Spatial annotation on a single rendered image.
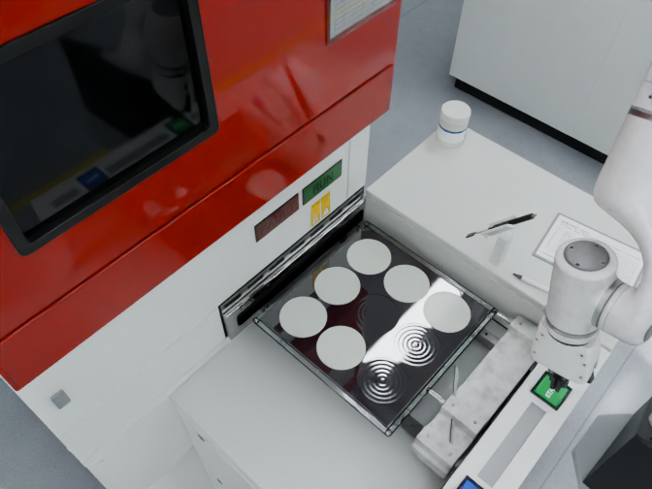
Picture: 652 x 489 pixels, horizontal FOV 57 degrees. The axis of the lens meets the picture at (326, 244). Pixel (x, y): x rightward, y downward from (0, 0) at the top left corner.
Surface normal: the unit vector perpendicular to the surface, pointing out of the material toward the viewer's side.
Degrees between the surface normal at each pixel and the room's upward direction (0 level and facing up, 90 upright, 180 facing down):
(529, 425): 0
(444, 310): 0
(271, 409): 0
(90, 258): 90
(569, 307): 89
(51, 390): 90
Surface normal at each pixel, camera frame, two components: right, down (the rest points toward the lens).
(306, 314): 0.01, -0.62
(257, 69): 0.73, 0.54
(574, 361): -0.62, 0.60
